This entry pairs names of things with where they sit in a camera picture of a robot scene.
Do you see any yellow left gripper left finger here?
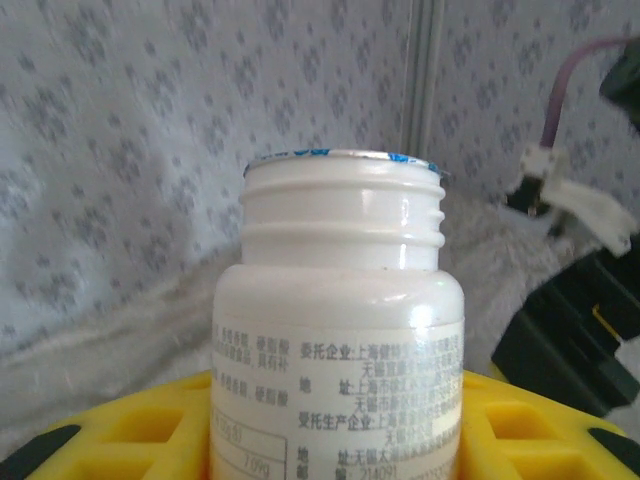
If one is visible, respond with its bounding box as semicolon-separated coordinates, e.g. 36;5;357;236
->
0;369;216;480

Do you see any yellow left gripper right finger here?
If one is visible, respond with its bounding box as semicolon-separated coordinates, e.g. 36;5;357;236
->
457;370;640;480

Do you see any white plastic pill bottle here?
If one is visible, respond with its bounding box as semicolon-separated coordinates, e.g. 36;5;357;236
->
207;147;466;480

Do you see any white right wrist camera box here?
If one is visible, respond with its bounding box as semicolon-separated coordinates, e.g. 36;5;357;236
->
504;144;636;259

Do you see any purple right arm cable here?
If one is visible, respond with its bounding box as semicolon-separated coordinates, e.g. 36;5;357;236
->
539;37;631;149

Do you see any aluminium frame post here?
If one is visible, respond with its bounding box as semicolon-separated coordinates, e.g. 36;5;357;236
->
399;0;446;156

